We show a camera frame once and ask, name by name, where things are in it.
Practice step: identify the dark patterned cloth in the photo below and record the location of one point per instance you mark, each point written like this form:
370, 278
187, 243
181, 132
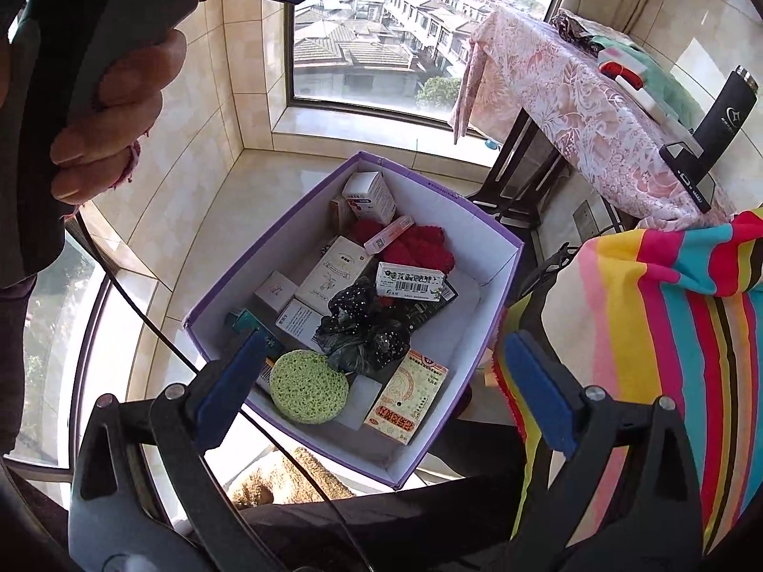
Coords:
575, 30

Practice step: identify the black dotted scrunchie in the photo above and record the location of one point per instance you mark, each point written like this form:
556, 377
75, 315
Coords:
351, 304

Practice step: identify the white orange toothpaste box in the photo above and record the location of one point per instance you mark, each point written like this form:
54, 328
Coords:
387, 235

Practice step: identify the black iron table frame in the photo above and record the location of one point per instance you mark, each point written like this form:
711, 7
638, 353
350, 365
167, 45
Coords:
506, 208

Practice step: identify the wall socket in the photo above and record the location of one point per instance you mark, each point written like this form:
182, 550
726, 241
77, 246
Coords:
585, 220

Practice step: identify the white foam block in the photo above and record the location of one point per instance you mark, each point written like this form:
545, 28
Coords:
360, 402

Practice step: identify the white barcode box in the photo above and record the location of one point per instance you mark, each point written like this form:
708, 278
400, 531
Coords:
369, 193

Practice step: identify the pink floral tablecloth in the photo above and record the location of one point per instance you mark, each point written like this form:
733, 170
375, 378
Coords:
566, 107

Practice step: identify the white box with text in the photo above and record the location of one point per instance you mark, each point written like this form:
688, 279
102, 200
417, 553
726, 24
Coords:
298, 323

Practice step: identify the person's dark trouser leg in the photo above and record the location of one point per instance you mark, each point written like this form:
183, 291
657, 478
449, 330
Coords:
417, 524

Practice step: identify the purple cardboard box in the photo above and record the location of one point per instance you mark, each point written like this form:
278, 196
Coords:
477, 250

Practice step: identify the grey scrunchie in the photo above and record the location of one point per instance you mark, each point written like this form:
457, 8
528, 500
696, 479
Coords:
369, 345

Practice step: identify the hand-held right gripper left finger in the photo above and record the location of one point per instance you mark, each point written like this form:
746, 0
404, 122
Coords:
229, 387

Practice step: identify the small tan box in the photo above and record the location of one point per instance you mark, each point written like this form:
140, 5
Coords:
340, 213

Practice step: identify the black thermos bottle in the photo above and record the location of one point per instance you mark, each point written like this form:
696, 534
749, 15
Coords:
727, 119

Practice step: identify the white pink box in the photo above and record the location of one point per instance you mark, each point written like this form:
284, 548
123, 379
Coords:
626, 58

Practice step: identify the red scrunchie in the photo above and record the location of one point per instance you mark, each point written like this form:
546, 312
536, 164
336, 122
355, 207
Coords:
365, 231
426, 250

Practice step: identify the brown fuzzy slipper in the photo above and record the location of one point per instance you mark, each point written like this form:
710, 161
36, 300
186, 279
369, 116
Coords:
262, 488

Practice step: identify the yellow red medicine box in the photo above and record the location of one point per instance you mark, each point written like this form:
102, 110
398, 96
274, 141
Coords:
405, 396

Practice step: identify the long white medicine box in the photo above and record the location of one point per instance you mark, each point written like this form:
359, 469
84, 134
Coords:
411, 283

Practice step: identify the green round sponge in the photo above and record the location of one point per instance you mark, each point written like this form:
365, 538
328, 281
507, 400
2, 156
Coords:
307, 387

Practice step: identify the large cream box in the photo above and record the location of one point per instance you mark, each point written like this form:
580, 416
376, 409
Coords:
334, 274

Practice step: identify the large city view window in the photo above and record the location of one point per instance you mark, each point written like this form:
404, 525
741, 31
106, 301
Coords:
369, 41

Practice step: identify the striped tablecloth on desktop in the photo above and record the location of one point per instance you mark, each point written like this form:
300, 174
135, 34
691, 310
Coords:
655, 339

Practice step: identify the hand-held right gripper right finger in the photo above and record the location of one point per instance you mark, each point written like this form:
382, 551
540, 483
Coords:
542, 393

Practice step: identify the flat white box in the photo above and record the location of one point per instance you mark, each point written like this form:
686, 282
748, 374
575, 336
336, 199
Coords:
654, 104

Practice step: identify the black product box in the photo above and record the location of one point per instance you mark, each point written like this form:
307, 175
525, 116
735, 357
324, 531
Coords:
438, 310

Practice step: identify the small white printed box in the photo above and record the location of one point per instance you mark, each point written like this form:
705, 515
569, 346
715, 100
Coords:
275, 291

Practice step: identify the person's left hand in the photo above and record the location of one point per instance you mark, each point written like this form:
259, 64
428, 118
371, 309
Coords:
137, 113

